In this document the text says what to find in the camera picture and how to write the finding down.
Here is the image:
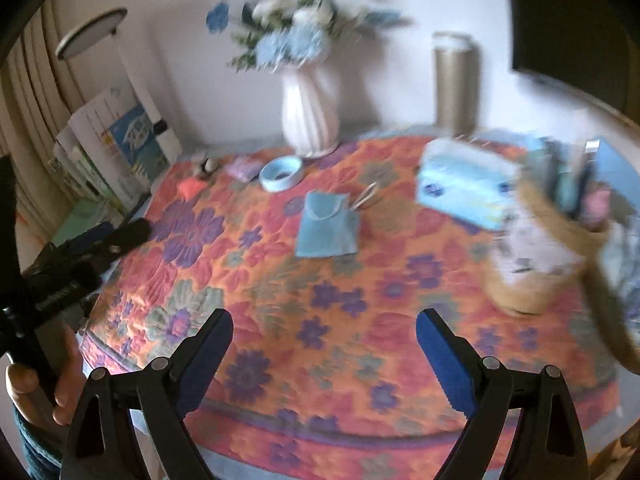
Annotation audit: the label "person's left forearm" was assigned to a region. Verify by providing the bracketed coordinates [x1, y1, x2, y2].
[12, 407, 70, 480]

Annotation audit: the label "pale ring loop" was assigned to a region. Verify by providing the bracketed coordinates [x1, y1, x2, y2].
[352, 182, 380, 210]

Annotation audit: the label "person's left hand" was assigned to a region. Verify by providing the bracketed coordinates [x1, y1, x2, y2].
[5, 321, 85, 428]

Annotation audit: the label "beige curtain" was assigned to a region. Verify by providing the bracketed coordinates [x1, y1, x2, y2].
[0, 0, 96, 241]

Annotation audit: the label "gold thermos bottle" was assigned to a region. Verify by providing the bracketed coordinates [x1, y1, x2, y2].
[432, 31, 477, 137]

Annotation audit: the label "green book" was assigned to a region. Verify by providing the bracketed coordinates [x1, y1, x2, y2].
[50, 197, 127, 247]

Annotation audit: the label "tan woven container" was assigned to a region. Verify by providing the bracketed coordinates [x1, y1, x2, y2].
[584, 220, 640, 377]

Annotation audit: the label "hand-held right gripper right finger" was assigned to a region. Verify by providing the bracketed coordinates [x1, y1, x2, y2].
[416, 308, 591, 480]

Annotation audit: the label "woven basket with paper label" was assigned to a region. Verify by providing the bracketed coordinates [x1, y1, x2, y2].
[487, 175, 615, 317]

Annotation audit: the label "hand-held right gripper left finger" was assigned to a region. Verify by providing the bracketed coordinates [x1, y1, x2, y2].
[60, 308, 236, 480]

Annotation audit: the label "blue tissue pack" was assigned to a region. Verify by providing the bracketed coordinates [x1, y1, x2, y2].
[416, 138, 522, 232]

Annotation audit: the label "pink cloth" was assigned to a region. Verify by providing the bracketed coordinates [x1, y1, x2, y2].
[581, 184, 614, 232]

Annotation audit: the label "blue face mask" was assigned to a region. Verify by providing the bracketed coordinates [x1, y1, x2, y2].
[295, 190, 361, 260]

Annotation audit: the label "light blue tape roll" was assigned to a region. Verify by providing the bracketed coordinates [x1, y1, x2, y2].
[258, 156, 305, 192]

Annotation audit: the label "dark monitor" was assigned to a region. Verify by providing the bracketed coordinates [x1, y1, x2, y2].
[502, 0, 640, 127]

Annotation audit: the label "floral tablecloth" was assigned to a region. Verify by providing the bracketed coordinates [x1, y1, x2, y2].
[77, 134, 627, 479]

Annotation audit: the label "blue flat box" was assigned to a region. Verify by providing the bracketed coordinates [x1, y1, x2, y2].
[582, 137, 640, 222]

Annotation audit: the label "blue and white flowers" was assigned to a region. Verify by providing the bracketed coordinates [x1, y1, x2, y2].
[206, 0, 414, 74]

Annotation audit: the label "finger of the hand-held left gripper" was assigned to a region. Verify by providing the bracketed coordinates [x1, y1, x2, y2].
[59, 221, 116, 255]
[90, 218, 152, 267]

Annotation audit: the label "grey blue cloth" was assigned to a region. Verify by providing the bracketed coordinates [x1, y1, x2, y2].
[600, 224, 640, 307]

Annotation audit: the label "stack of books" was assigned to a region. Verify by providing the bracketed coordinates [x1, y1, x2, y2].
[47, 87, 183, 211]

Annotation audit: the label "white desk lamp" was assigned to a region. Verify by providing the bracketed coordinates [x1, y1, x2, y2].
[55, 8, 183, 162]

